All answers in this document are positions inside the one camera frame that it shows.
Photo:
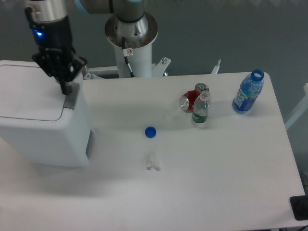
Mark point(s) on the crushed red soda can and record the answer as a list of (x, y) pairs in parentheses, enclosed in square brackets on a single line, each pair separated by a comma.
[(187, 100)]

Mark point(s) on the white frame at right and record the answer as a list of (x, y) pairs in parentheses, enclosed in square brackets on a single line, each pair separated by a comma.
[(298, 110)]

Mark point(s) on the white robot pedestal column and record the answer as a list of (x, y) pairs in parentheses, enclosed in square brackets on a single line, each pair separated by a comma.
[(140, 62)]

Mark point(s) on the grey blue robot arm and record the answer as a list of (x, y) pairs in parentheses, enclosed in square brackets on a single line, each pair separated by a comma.
[(130, 29)]

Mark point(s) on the blue bottle cap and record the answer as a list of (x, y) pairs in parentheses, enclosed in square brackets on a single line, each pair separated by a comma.
[(150, 132)]

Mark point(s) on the blue plastic drink bottle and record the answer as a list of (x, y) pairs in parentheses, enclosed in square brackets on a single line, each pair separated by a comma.
[(249, 90)]

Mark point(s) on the white pedestal foot bracket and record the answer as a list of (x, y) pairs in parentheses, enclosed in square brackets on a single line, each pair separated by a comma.
[(158, 70)]

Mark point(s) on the white trash can lid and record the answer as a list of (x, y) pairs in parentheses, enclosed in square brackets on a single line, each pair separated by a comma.
[(26, 92)]

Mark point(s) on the white trash can body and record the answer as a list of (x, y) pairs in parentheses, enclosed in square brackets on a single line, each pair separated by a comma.
[(64, 142)]

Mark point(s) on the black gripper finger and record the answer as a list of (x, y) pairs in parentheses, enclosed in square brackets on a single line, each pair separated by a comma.
[(46, 60), (68, 67)]

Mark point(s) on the clear green label bottle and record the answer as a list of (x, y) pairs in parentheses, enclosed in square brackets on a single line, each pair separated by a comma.
[(201, 107)]

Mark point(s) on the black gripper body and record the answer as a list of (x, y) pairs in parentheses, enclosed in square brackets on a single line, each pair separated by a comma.
[(53, 35)]

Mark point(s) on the black device at edge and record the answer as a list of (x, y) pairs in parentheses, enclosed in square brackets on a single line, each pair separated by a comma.
[(299, 206)]

